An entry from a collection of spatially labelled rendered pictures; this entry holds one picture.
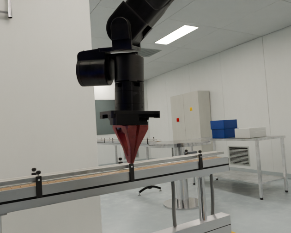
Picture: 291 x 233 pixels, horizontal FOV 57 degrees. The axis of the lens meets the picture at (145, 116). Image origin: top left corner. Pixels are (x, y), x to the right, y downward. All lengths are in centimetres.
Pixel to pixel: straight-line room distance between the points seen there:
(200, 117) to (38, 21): 552
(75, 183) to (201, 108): 593
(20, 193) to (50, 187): 12
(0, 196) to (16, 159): 63
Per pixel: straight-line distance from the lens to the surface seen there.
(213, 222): 187
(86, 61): 53
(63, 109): 195
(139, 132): 49
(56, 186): 132
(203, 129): 705
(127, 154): 52
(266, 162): 632
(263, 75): 628
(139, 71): 51
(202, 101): 710
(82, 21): 215
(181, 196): 412
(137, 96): 50
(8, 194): 130
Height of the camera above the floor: 115
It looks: 3 degrees up
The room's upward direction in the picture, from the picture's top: 4 degrees counter-clockwise
